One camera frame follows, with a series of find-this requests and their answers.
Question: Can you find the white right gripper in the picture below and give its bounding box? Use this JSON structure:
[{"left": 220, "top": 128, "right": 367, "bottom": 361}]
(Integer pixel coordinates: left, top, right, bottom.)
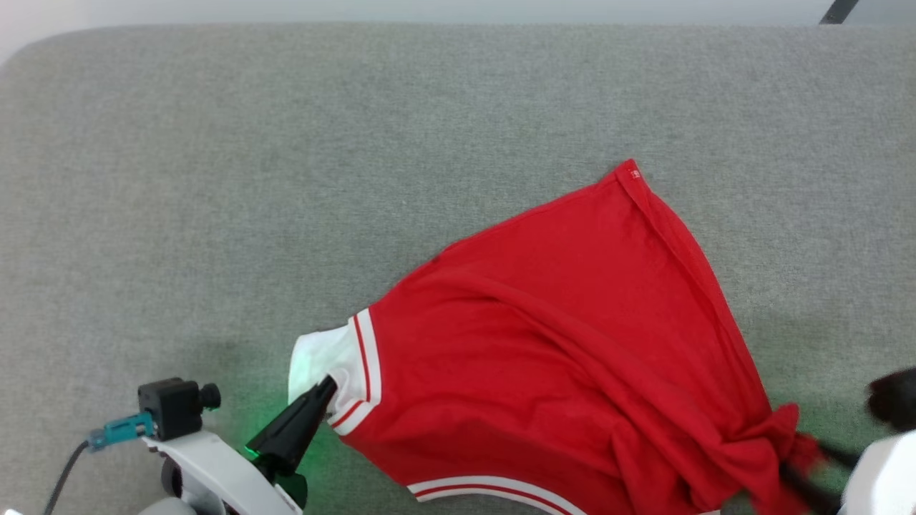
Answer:
[{"left": 776, "top": 428, "right": 916, "bottom": 515}]

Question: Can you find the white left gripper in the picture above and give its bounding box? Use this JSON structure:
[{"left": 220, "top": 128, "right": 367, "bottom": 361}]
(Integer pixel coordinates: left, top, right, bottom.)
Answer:
[{"left": 140, "top": 374, "right": 338, "bottom": 515}]

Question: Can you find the red garment with white stripes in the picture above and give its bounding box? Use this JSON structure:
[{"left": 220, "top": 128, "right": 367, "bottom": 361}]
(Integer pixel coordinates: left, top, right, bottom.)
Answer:
[{"left": 288, "top": 159, "right": 824, "bottom": 515}]

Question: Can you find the dark grey metal pole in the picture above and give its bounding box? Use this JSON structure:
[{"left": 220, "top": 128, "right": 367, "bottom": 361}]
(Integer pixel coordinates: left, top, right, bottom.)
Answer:
[{"left": 819, "top": 0, "right": 859, "bottom": 26}]

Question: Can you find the left camera cable, teal plug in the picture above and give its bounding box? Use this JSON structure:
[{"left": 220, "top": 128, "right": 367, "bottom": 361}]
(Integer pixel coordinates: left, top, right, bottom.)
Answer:
[{"left": 43, "top": 413, "right": 157, "bottom": 515}]

